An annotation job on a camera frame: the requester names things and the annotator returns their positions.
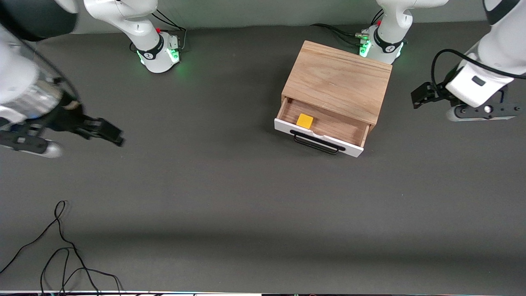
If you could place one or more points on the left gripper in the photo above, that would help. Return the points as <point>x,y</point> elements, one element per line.
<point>443,93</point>

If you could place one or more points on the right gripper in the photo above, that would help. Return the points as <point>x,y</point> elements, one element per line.
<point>67,119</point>

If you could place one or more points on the yellow block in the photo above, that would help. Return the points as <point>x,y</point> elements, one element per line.
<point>305,120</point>

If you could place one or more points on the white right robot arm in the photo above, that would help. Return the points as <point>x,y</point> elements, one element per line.
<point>135,24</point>

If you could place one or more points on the wooden drawer cabinet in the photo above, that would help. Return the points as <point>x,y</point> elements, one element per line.
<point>337,78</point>

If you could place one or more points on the dark grey table cover sheet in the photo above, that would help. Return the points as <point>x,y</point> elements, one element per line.
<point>246,205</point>

